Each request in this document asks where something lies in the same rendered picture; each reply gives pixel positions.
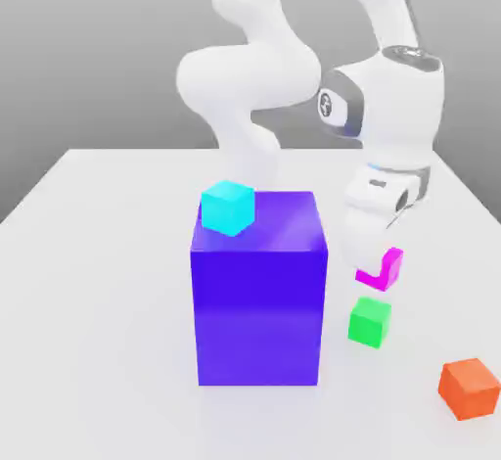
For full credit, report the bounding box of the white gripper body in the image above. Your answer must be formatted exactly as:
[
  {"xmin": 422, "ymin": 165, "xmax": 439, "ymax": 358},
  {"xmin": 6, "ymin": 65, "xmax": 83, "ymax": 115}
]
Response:
[{"xmin": 339, "ymin": 200, "xmax": 413, "ymax": 270}]

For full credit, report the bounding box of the small magenta cube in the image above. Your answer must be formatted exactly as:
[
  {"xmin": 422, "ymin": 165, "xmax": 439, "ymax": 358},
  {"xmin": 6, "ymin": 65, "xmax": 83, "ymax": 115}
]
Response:
[{"xmin": 354, "ymin": 247, "xmax": 405, "ymax": 294}]

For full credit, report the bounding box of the small green cube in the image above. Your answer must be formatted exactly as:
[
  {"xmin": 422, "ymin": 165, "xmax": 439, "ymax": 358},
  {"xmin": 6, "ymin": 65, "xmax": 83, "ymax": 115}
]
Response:
[{"xmin": 346, "ymin": 297, "xmax": 393, "ymax": 350}]

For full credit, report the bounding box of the small cyan cube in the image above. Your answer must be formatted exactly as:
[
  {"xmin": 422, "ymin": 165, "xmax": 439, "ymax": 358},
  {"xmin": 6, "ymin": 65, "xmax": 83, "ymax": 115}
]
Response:
[{"xmin": 200, "ymin": 179, "xmax": 256, "ymax": 238}]

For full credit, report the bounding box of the small orange cube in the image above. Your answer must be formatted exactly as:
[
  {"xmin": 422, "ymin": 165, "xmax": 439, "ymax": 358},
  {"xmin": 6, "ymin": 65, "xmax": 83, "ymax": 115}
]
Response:
[{"xmin": 436, "ymin": 357, "xmax": 501, "ymax": 422}]

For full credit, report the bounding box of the large blue box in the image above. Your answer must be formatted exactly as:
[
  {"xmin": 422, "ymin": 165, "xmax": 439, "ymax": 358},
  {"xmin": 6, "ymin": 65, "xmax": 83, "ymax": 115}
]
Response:
[{"xmin": 190, "ymin": 190, "xmax": 329, "ymax": 388}]

